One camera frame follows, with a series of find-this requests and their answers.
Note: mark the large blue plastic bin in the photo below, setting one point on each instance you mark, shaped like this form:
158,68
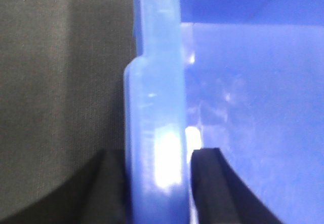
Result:
244,76

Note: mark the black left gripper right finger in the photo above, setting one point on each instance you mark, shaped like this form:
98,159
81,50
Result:
220,196

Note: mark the black conveyor belt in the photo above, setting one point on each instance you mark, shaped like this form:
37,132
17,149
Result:
62,101

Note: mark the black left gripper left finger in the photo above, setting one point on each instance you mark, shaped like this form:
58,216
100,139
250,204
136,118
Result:
96,193

